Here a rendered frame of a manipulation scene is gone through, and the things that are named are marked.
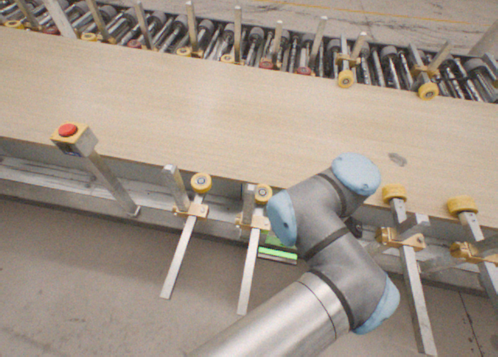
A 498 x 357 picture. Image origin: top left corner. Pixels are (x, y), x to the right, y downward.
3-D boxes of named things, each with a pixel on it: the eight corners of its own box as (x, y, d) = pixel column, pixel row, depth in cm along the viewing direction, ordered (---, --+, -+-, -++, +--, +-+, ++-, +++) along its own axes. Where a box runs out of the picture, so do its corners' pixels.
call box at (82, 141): (88, 160, 68) (72, 142, 62) (64, 155, 69) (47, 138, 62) (100, 142, 72) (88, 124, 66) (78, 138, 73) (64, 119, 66)
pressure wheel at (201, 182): (216, 195, 103) (215, 181, 94) (201, 205, 100) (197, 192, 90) (207, 183, 106) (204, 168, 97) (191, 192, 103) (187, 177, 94)
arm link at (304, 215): (305, 251, 34) (365, 213, 38) (262, 190, 40) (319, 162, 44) (292, 266, 42) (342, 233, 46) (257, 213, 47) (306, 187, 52)
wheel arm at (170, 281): (171, 300, 78) (168, 299, 75) (161, 298, 78) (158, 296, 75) (208, 188, 103) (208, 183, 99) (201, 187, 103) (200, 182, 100)
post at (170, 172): (194, 231, 108) (172, 172, 69) (187, 229, 108) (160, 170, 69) (197, 223, 110) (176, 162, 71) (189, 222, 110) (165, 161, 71)
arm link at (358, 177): (320, 159, 43) (359, 140, 46) (303, 193, 53) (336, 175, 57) (358, 200, 39) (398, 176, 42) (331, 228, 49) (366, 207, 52)
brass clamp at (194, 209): (205, 223, 94) (204, 218, 90) (173, 217, 95) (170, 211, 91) (210, 209, 97) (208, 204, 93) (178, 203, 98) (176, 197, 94)
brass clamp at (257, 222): (267, 236, 93) (268, 231, 89) (233, 229, 94) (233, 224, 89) (269, 221, 96) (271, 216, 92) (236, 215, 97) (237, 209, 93)
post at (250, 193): (247, 243, 109) (255, 193, 70) (240, 242, 109) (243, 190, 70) (249, 236, 111) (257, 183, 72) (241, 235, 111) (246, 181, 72)
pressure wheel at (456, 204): (481, 207, 84) (451, 208, 88) (477, 217, 89) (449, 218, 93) (475, 193, 87) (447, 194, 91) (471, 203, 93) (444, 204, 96)
